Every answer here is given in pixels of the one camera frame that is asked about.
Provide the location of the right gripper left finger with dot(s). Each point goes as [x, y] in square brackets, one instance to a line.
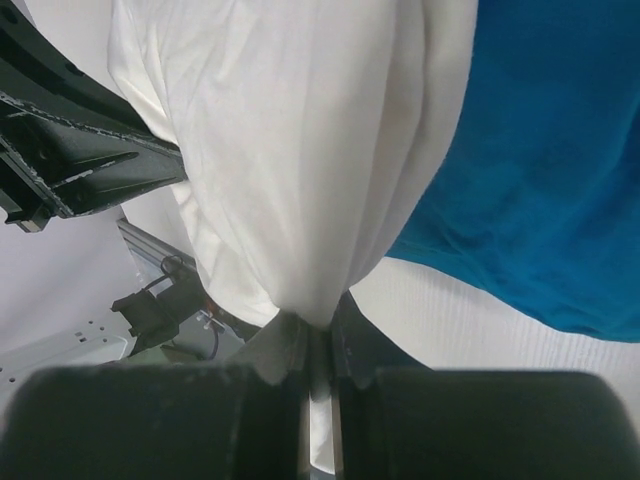
[273, 436]

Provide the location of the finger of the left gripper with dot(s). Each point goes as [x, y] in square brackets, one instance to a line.
[91, 170]

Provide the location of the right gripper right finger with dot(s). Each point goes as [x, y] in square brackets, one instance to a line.
[357, 351]

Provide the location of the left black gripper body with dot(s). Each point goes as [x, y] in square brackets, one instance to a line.
[41, 86]

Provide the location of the white t shirt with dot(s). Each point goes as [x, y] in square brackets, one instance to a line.
[308, 130]

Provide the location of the blue t shirt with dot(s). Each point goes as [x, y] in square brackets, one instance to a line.
[537, 201]

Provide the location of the aluminium rail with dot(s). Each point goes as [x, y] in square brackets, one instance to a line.
[158, 257]

